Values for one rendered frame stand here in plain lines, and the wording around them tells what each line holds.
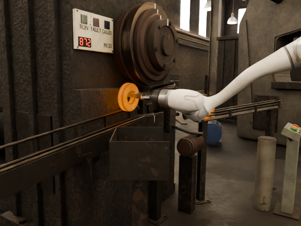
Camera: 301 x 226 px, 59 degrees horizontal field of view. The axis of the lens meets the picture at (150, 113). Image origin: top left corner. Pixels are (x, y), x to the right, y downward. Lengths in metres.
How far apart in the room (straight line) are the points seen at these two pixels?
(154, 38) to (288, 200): 1.42
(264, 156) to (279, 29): 2.39
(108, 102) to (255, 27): 3.14
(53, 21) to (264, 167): 1.60
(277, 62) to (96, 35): 0.84
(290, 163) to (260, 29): 2.51
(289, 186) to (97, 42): 1.56
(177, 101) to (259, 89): 2.96
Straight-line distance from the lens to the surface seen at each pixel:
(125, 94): 1.39
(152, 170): 0.93
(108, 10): 1.53
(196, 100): 1.20
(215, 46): 10.49
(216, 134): 3.61
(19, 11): 1.68
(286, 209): 2.17
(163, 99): 1.27
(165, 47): 1.52
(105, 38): 1.46
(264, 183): 2.07
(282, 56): 1.19
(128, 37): 1.41
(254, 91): 4.14
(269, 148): 2.00
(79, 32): 1.33
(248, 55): 4.18
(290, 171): 2.07
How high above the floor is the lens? 0.94
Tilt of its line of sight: 8 degrees down
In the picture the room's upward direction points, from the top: 1 degrees clockwise
